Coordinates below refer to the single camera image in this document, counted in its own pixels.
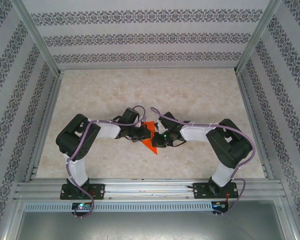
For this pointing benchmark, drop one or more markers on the orange paper sheet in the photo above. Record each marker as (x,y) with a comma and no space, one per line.
(148,143)

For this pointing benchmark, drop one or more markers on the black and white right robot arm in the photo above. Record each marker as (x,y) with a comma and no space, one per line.
(227,145)

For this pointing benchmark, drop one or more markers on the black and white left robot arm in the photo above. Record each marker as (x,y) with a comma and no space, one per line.
(75,137)

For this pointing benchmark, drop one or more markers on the grey metal panel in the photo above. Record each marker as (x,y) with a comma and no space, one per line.
(150,225)

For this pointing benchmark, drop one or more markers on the right controller board with LEDs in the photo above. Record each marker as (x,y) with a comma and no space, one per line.
(218,205)

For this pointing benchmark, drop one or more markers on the controller board with leds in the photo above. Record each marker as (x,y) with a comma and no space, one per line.
(81,206)
(218,205)

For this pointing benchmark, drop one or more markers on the left controller board with LEDs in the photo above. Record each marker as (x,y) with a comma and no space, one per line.
(81,206)

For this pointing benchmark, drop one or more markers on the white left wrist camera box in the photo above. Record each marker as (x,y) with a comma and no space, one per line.
(140,123)

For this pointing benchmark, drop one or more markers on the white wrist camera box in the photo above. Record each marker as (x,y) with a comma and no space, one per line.
(140,123)
(161,126)

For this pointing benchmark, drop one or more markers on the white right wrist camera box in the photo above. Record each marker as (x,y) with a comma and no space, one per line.
(161,126)

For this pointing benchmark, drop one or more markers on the aluminium mounting rail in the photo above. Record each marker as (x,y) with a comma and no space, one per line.
(150,190)

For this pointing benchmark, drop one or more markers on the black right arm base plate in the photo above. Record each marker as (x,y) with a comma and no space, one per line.
(198,191)

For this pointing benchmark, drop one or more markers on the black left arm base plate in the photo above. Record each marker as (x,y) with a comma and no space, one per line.
(100,191)

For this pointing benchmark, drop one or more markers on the aluminium side rail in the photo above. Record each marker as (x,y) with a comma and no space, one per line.
(43,127)
(255,125)

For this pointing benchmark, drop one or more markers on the aluminium frame post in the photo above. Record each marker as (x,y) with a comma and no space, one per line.
(35,35)
(258,35)

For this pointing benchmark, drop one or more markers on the aluminium frame bar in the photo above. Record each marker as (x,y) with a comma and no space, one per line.
(290,220)
(11,220)

